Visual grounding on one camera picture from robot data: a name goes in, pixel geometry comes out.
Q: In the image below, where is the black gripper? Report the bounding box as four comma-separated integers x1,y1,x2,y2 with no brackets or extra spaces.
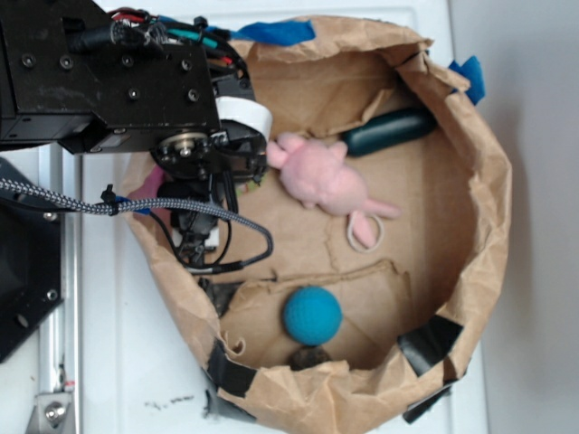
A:
152,75,269,267

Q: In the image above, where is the green plush frog toy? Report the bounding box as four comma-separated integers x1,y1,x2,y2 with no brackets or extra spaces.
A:
235,175,267,198

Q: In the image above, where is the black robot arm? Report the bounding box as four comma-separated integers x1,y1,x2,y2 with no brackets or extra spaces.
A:
1,1,272,274

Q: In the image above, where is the pink plush bunny toy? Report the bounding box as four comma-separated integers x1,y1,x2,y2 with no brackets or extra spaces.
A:
266,133,401,252

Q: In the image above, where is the blue foam ball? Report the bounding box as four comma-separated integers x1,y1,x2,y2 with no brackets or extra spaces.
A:
282,287,343,346

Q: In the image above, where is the brown paper bag bin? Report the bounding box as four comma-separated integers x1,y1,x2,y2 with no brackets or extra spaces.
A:
127,16,512,433

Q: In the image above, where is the dark teal cylindrical case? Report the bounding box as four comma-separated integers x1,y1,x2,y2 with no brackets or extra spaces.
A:
342,108,438,157

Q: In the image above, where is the white plastic tray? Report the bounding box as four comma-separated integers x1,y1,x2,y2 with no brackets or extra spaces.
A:
81,0,490,434

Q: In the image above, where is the dark brown furry object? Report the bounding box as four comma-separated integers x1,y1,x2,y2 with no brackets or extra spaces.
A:
289,345,332,371

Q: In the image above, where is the braided grey cable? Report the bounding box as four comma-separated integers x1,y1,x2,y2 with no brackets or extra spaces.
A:
0,177,275,275

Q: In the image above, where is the aluminium frame rail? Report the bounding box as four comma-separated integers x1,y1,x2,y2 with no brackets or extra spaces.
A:
39,145,82,433

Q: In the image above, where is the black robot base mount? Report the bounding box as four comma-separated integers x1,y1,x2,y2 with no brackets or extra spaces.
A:
1,158,62,361

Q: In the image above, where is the metal corner bracket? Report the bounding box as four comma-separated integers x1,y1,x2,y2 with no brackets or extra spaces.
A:
24,392,77,434

